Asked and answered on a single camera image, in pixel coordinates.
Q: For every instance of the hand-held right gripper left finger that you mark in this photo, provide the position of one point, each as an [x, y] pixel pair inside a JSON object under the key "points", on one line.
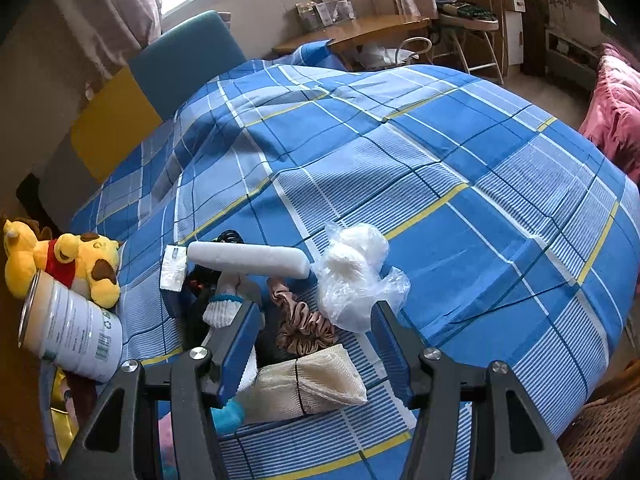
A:
{"points": [[240, 355]]}

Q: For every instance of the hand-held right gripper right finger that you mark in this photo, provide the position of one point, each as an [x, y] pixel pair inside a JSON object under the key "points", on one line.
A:
{"points": [[387, 345]]}

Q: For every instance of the white sock with blue band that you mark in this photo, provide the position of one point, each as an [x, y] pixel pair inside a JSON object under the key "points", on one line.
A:
{"points": [[222, 310]]}

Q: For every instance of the turquoise cloth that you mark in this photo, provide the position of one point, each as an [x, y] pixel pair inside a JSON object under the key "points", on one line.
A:
{"points": [[227, 417]]}

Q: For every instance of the brown satin scrunchie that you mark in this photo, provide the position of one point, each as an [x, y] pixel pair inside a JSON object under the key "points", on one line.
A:
{"points": [[305, 325]]}

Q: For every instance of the cream mesh cloth roll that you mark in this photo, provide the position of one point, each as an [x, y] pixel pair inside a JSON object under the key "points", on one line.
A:
{"points": [[320, 380]]}

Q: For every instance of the clear plastic bag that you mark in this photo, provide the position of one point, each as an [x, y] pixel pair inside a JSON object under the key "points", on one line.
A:
{"points": [[345, 270]]}

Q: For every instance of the white foam roll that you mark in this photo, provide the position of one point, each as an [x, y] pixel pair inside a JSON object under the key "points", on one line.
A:
{"points": [[250, 257]]}

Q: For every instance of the small white packet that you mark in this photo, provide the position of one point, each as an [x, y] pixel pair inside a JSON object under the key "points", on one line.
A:
{"points": [[174, 270]]}

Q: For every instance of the white tin can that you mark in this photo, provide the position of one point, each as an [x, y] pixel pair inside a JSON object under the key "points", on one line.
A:
{"points": [[75, 330]]}

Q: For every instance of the yellow plush toy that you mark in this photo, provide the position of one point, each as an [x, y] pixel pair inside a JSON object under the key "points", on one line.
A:
{"points": [[95, 260]]}

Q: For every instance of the blue plaid bed sheet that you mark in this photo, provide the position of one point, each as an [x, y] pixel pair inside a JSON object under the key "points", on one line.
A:
{"points": [[450, 160]]}

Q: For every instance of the wicker chair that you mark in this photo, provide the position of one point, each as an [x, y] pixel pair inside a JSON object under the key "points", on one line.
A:
{"points": [[605, 430]]}

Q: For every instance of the grey headboard panel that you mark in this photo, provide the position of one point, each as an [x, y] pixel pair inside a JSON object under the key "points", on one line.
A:
{"points": [[70, 185]]}

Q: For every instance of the yellow headboard panel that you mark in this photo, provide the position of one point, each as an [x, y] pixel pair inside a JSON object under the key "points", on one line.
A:
{"points": [[115, 125]]}

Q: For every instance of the white plastic bag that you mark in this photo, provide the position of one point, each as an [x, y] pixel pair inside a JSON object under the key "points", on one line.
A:
{"points": [[375, 55]]}

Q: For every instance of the wooden desk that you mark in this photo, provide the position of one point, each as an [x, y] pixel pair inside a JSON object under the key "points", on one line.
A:
{"points": [[360, 30]]}

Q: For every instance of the pink blanket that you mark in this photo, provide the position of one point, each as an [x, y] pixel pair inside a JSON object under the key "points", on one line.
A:
{"points": [[615, 105]]}

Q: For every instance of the folding chair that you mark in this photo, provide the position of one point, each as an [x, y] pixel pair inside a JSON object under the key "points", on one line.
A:
{"points": [[465, 17]]}

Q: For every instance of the boxes on desk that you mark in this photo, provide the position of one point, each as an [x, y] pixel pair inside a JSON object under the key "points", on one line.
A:
{"points": [[325, 12]]}

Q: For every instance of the white cabinet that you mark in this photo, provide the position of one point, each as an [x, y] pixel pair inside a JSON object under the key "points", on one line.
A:
{"points": [[515, 25]]}

